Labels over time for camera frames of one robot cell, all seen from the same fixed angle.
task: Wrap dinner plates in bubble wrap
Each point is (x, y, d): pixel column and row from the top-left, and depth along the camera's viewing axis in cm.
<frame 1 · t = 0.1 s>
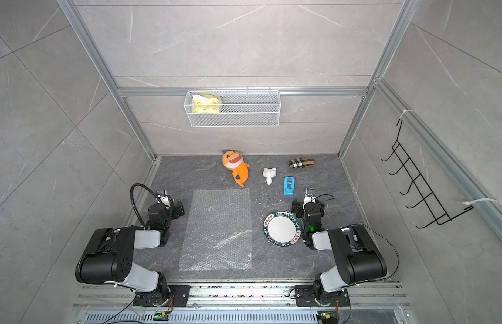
left hand: (169, 199, 94), fingers open
right hand: (307, 198, 93), fingers open
clear bubble wrap sheet: (218, 236, 90), on the table
green rimmed white dinner plate: (283, 228, 92), on the table
orange shark plush toy: (233, 161, 109), point 8 cm above the table
small white figurine: (269, 173, 110), point 4 cm above the table
blue toy car: (289, 185, 106), point 2 cm above the table
plaid brown pouch: (301, 163, 116), point 3 cm above the table

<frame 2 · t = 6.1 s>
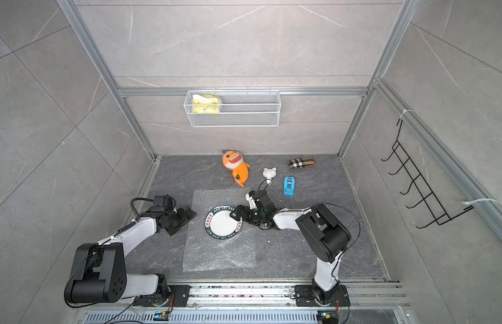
left hand: (190, 215, 91), fingers open
right hand: (238, 217, 91), fingers open
green rimmed white dinner plate: (220, 225, 93), point 2 cm above the table
the other named things where they were.

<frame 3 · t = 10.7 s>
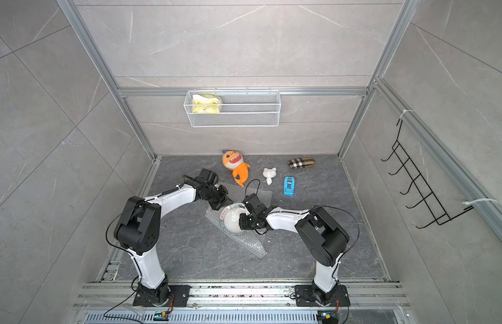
left hand: (237, 197, 92), fingers closed
right hand: (240, 224, 91), fingers closed
green rimmed white dinner plate: (229, 217, 95), point 2 cm above the table
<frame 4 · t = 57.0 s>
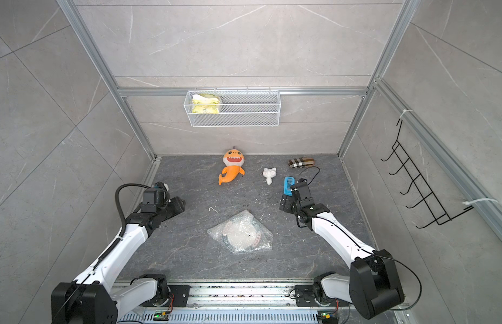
left hand: (183, 200, 85), fingers open
right hand: (290, 202, 87), fingers open
green rimmed white dinner plate: (241, 235, 87), point 3 cm above the table
orange shark plush toy: (233, 159, 110), point 9 cm above the table
